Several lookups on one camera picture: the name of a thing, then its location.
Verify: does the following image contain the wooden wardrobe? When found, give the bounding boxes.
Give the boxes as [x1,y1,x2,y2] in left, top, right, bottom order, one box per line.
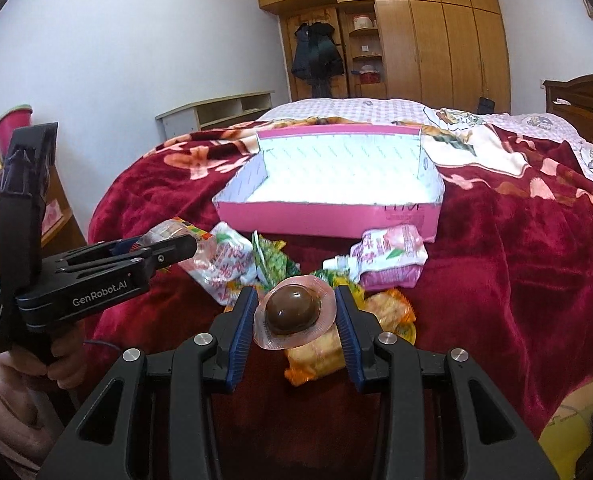
[258,0,511,113]

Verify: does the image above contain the low white shelf unit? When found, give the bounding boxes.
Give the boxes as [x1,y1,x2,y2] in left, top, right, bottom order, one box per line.
[155,91,272,140]

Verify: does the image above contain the pink peach jelly pouch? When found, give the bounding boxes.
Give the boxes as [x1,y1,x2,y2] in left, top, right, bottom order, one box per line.
[178,220,257,307]

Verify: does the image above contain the pink fuzzy left sleeve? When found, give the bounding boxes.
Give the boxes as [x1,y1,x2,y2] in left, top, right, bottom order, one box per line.
[0,346,73,476]

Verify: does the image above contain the pink checkered bed sheet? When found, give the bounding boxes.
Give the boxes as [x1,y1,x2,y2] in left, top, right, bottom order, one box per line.
[261,98,593,182]

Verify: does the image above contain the red floral blanket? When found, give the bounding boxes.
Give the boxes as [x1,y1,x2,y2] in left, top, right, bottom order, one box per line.
[89,128,593,479]

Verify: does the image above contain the yellow cartoon pillow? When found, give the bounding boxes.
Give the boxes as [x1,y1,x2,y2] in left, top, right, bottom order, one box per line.
[539,379,593,479]

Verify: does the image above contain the black bag by wardrobe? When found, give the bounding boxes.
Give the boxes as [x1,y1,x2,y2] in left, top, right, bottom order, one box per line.
[477,96,496,115]

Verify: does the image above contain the pink cardboard box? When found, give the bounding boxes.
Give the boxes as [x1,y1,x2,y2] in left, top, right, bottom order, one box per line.
[213,124,445,243]

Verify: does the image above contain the brown braised egg pack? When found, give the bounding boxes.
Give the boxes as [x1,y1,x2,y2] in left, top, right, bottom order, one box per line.
[253,275,337,351]

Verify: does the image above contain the clear rainbow candy packet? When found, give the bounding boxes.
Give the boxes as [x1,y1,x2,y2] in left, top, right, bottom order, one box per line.
[137,217,216,259]

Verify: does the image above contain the pink bin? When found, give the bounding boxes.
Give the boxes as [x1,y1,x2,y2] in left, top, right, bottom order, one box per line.
[0,104,33,156]

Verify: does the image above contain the orange sausage snack pack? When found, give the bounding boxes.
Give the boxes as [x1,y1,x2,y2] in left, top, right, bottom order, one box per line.
[284,288,417,387]

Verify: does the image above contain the green pea snack bag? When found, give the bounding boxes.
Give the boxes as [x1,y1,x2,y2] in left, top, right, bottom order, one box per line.
[251,231,301,290]

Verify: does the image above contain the left hand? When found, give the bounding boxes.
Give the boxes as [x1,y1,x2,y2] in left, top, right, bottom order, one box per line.
[0,322,86,390]

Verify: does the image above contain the dark wooden headboard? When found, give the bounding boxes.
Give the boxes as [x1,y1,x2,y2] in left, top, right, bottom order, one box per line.
[543,75,593,144]

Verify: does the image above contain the dark hanging coats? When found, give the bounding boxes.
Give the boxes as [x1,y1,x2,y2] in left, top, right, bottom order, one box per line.
[291,22,344,99]

